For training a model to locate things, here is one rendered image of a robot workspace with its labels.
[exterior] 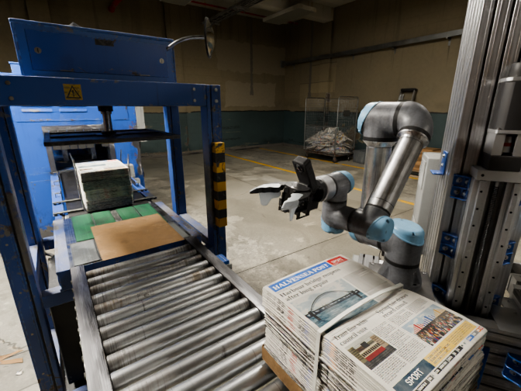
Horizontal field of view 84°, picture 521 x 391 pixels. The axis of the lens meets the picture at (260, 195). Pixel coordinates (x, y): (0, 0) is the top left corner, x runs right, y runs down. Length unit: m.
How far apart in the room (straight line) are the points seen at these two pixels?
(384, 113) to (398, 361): 0.74
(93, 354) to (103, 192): 1.33
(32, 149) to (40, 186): 0.38
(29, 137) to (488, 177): 3.60
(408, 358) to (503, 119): 0.80
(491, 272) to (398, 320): 0.67
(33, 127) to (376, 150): 3.25
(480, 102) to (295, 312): 0.93
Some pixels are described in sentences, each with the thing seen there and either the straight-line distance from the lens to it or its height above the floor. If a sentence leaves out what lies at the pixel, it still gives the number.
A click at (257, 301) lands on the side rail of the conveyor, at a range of 1.07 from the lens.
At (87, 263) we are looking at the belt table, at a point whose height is 0.79.
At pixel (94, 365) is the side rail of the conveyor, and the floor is 0.80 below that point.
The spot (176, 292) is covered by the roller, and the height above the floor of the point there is 0.80.
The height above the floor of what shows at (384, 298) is 1.03.
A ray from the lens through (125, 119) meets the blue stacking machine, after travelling 3.73.
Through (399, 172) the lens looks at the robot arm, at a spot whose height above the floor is 1.26.
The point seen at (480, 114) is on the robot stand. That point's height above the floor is 1.42.
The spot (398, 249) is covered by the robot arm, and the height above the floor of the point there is 0.97.
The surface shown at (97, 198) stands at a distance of 2.16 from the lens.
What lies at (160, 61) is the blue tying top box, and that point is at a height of 1.65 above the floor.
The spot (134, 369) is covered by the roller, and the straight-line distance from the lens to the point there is 0.93.
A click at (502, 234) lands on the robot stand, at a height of 1.04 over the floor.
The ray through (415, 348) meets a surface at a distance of 0.65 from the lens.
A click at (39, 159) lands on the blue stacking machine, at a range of 3.71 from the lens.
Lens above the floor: 1.45
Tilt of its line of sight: 17 degrees down
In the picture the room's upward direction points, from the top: straight up
